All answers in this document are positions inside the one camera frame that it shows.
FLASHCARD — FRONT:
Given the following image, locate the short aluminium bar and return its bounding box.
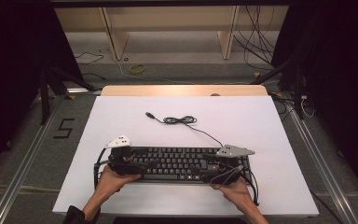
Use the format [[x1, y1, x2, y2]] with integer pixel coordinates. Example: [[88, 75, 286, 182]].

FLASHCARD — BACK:
[[66, 88, 102, 94]]

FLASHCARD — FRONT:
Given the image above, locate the light wooden table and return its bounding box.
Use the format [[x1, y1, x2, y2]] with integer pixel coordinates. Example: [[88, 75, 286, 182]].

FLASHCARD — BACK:
[[101, 84, 269, 97]]

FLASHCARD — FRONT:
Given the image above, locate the light wooden desk frame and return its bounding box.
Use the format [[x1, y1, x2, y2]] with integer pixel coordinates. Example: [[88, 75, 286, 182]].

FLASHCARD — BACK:
[[54, 6, 290, 62]]

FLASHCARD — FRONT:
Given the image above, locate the black floor cable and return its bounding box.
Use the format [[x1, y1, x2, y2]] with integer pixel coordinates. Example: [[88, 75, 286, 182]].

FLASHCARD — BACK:
[[74, 51, 105, 65]]

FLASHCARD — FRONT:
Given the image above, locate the person's right hand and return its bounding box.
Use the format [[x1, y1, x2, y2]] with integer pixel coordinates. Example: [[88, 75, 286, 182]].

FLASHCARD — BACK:
[[210, 176, 257, 213]]

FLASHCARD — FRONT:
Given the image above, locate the person's left hand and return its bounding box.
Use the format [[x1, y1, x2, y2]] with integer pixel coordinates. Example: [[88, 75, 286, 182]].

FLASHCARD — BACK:
[[97, 163, 143, 201]]

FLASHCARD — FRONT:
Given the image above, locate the black computer keyboard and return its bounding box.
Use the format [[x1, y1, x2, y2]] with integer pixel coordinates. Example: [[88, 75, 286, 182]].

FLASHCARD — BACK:
[[130, 146, 252, 185]]

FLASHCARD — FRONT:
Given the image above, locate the black metal stand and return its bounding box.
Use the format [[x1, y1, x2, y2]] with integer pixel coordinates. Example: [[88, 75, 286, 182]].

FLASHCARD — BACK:
[[251, 55, 311, 120], [38, 66, 97, 125]]

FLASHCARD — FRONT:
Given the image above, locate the dark curtain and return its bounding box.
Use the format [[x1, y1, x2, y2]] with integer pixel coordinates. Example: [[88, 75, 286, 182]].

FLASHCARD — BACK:
[[269, 0, 358, 194], [0, 0, 85, 181]]

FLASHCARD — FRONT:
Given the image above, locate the dark sleeve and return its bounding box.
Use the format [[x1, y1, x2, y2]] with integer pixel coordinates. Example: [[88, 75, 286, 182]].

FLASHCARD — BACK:
[[62, 204, 102, 224]]

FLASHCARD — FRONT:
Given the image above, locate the bundle of black cables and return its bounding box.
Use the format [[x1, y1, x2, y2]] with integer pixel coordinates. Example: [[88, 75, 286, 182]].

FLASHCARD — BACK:
[[232, 5, 282, 72]]

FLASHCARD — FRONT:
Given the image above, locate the black keyboard cable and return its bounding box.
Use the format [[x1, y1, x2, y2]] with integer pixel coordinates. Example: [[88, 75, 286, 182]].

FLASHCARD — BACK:
[[145, 111, 224, 147]]

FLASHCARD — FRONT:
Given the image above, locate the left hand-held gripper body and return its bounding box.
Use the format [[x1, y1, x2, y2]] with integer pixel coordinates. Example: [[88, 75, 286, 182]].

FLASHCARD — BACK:
[[104, 133, 145, 176]]

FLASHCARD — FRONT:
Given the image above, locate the yellow tape roll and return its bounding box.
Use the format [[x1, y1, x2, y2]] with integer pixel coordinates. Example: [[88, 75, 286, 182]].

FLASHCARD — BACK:
[[129, 63, 146, 75]]

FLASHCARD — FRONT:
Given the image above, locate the aluminium floor rail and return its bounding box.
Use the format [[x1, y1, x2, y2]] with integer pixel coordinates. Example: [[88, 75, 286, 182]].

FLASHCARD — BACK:
[[283, 99, 358, 224], [0, 96, 66, 224]]

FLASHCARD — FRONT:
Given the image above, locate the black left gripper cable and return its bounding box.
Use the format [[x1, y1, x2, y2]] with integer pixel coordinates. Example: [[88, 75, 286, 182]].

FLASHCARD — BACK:
[[92, 147, 113, 190]]

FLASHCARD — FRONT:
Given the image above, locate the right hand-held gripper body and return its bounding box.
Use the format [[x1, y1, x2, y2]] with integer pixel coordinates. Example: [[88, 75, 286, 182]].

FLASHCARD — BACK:
[[200, 144, 256, 187]]

